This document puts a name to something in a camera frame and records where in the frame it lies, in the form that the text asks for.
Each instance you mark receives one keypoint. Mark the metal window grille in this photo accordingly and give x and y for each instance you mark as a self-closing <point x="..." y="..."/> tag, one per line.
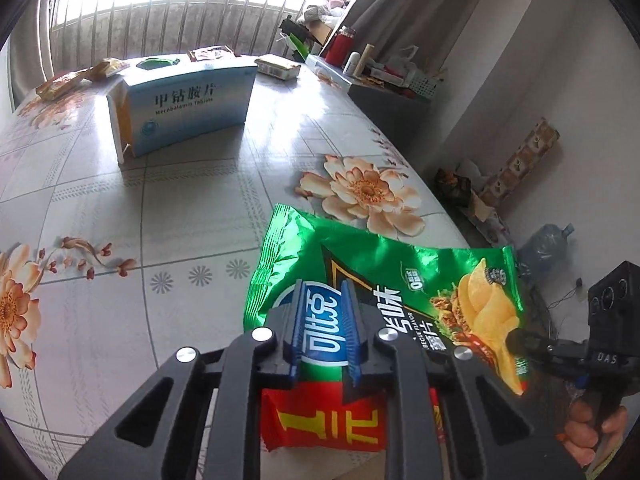
<point x="150" y="15"/>

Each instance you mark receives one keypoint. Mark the green potato chip bag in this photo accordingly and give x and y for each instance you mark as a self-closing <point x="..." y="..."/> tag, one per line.
<point x="380" y="270"/>

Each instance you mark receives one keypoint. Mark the patterned cardboard box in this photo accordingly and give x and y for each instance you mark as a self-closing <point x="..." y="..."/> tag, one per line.
<point x="520" y="160"/>

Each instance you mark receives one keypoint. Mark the dark snack bag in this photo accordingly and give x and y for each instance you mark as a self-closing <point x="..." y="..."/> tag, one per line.
<point x="452" y="185"/>

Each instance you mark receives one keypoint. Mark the black folded device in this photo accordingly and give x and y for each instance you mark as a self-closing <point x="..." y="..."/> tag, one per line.
<point x="295" y="30"/>

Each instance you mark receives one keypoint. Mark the green crumpled wrapper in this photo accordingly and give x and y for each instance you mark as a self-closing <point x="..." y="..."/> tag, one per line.
<point x="157" y="63"/>

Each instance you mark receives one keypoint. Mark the white plastic bottle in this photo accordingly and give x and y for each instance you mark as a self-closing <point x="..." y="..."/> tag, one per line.
<point x="352" y="62"/>

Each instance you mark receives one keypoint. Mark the cream biscuit packet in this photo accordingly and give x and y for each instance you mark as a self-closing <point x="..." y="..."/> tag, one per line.
<point x="277" y="66"/>

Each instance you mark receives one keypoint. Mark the red thermos flask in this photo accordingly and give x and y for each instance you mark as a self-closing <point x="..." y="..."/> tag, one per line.
<point x="341" y="45"/>

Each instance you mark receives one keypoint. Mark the dark grey cabinet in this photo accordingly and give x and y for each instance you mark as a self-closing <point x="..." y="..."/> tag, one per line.
<point x="385" y="107"/>

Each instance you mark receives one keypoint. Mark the yellow snack packet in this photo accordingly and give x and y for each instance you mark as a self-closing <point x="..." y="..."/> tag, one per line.
<point x="107" y="66"/>
<point x="60" y="85"/>

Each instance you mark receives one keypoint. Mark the small pale storage basket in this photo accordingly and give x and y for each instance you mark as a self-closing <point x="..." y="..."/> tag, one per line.
<point x="420" y="84"/>

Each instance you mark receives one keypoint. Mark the beige curtain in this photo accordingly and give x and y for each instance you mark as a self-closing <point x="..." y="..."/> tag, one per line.
<point x="400" y="5"/>

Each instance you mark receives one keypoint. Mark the red snack packet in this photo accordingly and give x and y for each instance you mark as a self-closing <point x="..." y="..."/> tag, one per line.
<point x="320" y="420"/>

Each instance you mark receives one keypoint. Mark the large blue water jug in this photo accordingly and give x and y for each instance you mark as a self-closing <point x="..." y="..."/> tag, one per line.
<point x="542" y="252"/>

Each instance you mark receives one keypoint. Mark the blue and white medicine box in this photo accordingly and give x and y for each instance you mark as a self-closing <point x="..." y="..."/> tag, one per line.
<point x="190" y="105"/>

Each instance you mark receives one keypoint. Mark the person's right hand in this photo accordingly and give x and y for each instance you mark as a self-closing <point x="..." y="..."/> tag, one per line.
<point x="585" y="430"/>

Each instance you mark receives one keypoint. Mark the floral tablecloth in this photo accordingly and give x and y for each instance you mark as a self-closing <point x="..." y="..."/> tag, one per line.
<point x="175" y="220"/>

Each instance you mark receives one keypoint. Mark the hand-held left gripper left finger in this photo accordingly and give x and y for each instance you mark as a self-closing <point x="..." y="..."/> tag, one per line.
<point x="298" y="332"/>

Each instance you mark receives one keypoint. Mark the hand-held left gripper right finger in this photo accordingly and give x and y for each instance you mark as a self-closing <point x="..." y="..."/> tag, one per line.
<point x="348" y="335"/>

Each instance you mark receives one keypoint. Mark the small brown sachet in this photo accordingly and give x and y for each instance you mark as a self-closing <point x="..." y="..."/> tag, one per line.
<point x="212" y="53"/>

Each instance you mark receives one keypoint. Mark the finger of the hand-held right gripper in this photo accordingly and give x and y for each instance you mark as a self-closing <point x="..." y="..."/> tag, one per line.
<point x="530" y="345"/>

